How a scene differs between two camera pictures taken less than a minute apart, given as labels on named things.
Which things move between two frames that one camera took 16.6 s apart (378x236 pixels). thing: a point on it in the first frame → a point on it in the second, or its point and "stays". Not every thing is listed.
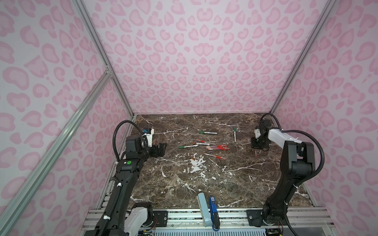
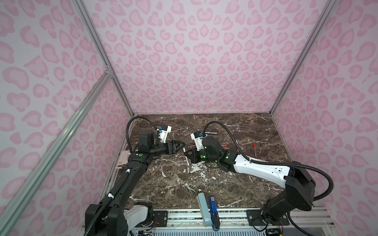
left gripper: (161, 150) → (172, 150)
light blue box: (204, 210) stays
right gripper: (254, 145) → (193, 157)
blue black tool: (214, 217) stays
